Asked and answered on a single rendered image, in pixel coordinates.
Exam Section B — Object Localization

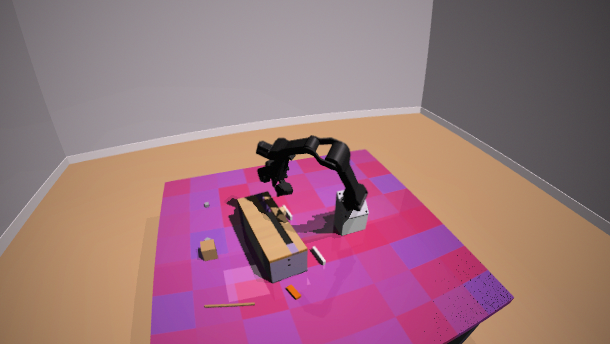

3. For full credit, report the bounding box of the small orange block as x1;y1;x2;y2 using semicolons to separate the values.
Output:
286;285;301;300

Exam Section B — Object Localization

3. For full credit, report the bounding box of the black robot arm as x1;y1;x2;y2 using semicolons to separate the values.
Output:
256;135;368;211

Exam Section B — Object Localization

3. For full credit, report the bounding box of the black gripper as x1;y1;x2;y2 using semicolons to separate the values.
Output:
265;160;293;197

